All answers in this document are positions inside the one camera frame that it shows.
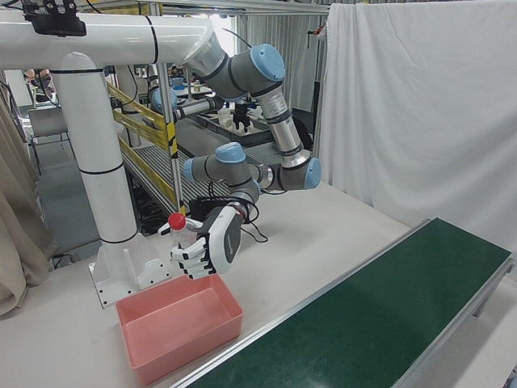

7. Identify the beige curtain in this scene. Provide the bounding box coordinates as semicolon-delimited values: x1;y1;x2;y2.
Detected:
0;91;57;320

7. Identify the white curtain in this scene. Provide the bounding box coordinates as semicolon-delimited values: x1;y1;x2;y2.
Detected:
317;0;517;266

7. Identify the black office chair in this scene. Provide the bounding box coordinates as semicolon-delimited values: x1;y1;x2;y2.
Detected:
292;115;315;151

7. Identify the black hand controller box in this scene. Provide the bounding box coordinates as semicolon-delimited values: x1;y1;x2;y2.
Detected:
188;196;233;221

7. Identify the yellow safety barrier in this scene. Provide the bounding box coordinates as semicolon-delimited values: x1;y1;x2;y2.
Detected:
105;82;179;207

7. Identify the pink plastic basket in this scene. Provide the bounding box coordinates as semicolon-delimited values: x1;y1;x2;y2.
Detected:
116;273;245;386

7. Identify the clear water bottle red cap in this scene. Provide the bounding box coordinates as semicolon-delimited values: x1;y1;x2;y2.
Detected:
167;213;195;254

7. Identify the grey plastic tray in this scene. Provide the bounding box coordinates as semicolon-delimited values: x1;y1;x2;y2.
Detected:
196;112;280;147

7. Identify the black camera on frame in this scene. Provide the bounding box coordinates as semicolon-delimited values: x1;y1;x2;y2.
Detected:
22;0;88;38

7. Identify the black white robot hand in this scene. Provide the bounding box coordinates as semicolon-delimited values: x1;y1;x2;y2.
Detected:
157;205;243;280

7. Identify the green belt conveyor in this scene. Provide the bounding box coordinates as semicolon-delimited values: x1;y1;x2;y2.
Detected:
171;217;517;388

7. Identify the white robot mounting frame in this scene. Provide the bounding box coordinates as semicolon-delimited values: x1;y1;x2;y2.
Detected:
0;11;215;310

